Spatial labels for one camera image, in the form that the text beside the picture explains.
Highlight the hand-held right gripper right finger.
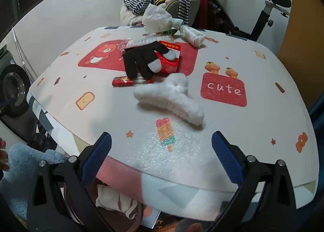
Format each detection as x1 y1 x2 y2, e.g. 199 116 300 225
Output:
210 131 296 232

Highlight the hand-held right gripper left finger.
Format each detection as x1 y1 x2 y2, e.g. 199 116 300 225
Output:
27 132 112 232

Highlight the brown round trash bin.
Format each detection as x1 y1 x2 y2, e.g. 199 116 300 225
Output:
64 181 142 232

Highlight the small red packet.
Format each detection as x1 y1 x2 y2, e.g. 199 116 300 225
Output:
112 76 152 87

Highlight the white fluffy hair claw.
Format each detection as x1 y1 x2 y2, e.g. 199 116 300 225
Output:
133 73 205 127

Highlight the black glove with grey fingertips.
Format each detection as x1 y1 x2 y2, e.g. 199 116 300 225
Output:
123 41 177 79

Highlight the red cardboard box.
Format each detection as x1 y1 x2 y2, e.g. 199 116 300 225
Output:
152 41 182 74

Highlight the clear plastic packet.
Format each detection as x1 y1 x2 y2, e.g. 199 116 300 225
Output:
119 35 170 48

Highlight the person's left hand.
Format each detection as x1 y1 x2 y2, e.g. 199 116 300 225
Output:
0 139 10 172

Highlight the white cartoon print table mat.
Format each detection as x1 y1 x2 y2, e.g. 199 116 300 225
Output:
27 26 317 187

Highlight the geometric pattern foam mat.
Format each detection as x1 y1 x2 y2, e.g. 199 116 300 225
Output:
27 92 317 222

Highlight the light blue fluffy rug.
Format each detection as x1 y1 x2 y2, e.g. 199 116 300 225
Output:
0 143 67 225

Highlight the white booklet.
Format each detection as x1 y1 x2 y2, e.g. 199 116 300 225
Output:
140 205 161 229

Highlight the dark patterned floor mat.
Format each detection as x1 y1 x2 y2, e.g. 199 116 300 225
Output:
152 215 210 232

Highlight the washing machine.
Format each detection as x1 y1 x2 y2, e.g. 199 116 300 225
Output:
0 42 33 118

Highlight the rolled white plastic packet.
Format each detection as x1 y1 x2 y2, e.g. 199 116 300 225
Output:
180 25 205 48

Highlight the orange door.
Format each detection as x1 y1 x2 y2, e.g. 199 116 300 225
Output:
277 0 324 111

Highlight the black exercise bike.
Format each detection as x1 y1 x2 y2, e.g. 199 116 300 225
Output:
192 0 291 42

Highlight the pile of clothes on chair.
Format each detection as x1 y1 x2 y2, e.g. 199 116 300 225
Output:
119 0 203 27

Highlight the red cloth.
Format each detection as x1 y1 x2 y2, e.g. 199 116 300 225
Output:
197 0 209 30

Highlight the white plastic bag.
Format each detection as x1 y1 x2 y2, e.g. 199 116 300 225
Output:
142 4 178 32

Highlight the chair with grey cushion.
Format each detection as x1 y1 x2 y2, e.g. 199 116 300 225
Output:
162 0 205 30

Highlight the black folding table frame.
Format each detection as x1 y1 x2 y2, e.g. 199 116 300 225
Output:
24 105 60 151

